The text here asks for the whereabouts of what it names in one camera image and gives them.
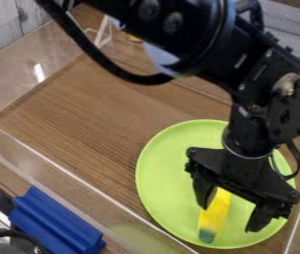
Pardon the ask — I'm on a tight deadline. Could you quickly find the black cable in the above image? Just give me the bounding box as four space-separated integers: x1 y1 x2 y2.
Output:
0 227 48 254

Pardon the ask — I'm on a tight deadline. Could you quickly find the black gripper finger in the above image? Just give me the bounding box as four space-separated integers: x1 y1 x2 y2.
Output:
245 203 281 232
193 172 217 209

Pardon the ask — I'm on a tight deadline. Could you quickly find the clear acrylic enclosure wall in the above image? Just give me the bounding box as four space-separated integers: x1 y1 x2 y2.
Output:
0 9 300 254

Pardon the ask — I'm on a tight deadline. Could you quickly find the yellow toy banana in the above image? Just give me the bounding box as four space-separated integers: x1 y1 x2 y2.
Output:
198 189 232 243

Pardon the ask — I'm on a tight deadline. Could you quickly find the yellow labelled tin can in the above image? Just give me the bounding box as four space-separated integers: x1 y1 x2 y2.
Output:
127 34 143 43

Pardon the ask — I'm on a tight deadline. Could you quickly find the clear acrylic corner bracket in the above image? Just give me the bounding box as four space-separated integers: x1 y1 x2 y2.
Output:
67 13 113 49

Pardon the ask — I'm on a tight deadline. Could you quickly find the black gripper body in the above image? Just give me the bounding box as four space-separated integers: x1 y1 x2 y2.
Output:
184 132 300 220

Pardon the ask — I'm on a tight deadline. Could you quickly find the blue plastic clamp block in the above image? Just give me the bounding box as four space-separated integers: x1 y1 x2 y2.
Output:
10 187 106 254

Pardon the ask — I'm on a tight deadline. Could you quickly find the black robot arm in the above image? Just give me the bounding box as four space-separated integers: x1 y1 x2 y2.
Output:
35 0 300 232

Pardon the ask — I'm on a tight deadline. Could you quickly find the green plastic plate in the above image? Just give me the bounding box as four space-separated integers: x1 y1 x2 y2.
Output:
135 120 291 249

